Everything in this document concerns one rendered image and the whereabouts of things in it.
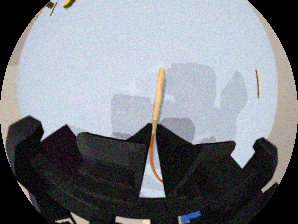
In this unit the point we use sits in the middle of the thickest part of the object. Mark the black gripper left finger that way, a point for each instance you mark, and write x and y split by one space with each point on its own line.
118 153

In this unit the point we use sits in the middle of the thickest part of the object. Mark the orange string with wooden stick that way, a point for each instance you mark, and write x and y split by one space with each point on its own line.
156 113

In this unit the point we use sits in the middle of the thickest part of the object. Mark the small yellow block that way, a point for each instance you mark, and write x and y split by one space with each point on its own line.
68 3

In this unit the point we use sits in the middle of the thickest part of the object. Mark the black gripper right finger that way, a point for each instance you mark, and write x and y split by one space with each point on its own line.
178 158

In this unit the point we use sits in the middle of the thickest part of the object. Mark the short brown wooden cylinder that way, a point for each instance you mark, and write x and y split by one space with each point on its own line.
50 4

